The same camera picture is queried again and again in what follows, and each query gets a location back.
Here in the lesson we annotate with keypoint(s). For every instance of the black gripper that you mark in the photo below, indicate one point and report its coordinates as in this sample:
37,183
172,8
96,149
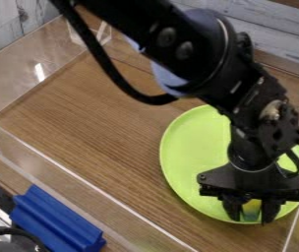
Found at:
233,186

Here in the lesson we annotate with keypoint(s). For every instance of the yellow toy banana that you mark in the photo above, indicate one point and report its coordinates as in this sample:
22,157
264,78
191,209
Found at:
252,211

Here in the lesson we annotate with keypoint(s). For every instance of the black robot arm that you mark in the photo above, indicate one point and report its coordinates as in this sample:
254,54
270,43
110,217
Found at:
195,46

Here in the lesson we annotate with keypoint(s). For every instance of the green plastic plate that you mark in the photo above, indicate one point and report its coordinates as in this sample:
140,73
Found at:
192,148

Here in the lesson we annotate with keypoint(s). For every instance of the blue plastic clamp block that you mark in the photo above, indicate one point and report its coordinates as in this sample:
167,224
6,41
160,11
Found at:
61,229

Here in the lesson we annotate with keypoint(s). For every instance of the clear acrylic corner bracket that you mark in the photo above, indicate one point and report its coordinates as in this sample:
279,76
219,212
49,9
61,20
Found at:
101,31

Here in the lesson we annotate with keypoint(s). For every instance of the clear acrylic wall panels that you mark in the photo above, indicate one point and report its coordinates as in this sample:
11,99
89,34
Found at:
80,140

